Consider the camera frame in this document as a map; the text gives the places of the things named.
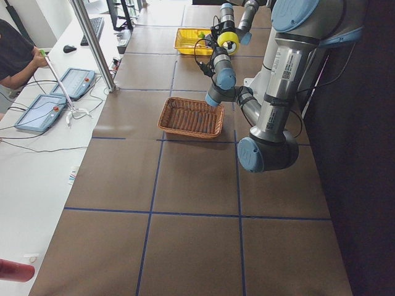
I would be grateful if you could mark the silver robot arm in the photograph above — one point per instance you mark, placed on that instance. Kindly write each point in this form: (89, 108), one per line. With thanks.
(236, 18)
(298, 29)

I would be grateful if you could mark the near teach pendant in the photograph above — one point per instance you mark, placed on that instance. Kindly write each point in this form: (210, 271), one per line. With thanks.
(42, 113)

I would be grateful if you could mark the white reacher grabber stick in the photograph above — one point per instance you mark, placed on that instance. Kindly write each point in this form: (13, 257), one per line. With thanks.
(73, 109)

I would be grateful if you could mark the brown wicker basket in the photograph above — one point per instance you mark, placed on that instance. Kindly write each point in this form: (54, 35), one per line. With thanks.
(193, 118)

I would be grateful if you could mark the yellow tape roll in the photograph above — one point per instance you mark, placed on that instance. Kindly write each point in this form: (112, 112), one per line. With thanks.
(229, 41)

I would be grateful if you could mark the far teach pendant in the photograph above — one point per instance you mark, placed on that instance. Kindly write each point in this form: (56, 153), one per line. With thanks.
(77, 82)

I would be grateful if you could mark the person in black shirt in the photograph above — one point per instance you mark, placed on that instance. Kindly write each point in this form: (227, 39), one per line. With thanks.
(20, 59)

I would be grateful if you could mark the aluminium frame post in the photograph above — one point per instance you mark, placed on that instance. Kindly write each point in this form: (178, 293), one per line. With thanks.
(83, 19)

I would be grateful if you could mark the teach pendant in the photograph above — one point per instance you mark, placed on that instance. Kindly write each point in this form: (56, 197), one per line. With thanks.
(77, 82)
(42, 113)

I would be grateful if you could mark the black keyboard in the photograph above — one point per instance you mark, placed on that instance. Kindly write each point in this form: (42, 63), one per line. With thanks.
(97, 25)

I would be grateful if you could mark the yellow plastic basket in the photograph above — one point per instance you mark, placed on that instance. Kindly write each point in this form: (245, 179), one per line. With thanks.
(186, 38)

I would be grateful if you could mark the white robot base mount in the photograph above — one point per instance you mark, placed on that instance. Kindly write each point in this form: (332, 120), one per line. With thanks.
(254, 83)

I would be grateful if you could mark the black computer mouse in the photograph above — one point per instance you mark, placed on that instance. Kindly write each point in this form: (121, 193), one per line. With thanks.
(69, 49)

